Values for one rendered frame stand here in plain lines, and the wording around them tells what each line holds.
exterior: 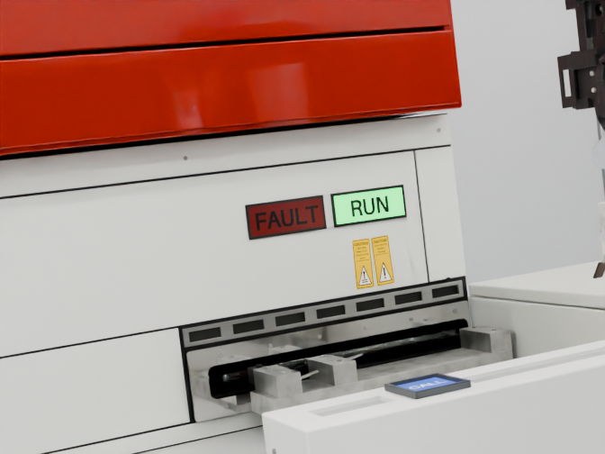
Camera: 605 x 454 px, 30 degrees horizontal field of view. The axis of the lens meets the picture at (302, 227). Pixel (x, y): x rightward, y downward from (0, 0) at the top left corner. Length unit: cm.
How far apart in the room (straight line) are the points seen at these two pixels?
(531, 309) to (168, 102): 56
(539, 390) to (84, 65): 72
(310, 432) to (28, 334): 63
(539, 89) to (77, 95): 239
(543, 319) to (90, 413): 61
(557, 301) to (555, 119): 217
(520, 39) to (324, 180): 209
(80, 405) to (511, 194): 228
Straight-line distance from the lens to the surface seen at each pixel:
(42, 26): 143
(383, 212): 163
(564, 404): 103
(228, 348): 153
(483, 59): 353
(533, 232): 360
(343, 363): 148
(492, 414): 99
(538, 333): 157
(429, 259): 167
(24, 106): 142
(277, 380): 144
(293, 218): 156
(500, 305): 163
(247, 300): 154
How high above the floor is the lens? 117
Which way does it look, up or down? 3 degrees down
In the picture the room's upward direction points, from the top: 7 degrees counter-clockwise
